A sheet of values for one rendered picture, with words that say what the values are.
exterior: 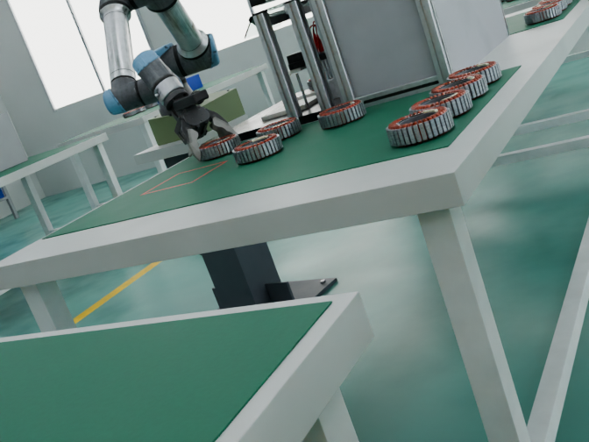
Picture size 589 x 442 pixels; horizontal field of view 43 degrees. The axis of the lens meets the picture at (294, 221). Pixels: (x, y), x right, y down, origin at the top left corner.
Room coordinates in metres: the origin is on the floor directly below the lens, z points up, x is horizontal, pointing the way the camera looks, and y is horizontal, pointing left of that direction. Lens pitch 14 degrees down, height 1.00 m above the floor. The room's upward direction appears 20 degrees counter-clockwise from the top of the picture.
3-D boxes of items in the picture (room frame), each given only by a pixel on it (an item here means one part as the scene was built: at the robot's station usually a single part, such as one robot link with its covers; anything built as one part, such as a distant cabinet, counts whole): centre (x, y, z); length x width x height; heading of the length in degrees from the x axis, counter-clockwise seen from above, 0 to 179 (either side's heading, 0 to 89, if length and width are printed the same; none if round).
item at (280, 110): (2.19, -0.11, 0.78); 0.15 x 0.15 x 0.01; 58
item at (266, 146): (1.66, 0.02, 0.77); 0.11 x 0.11 x 0.04
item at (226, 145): (1.93, 0.12, 0.77); 0.11 x 0.11 x 0.04
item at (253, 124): (2.28, -0.19, 0.76); 0.64 x 0.47 x 0.02; 148
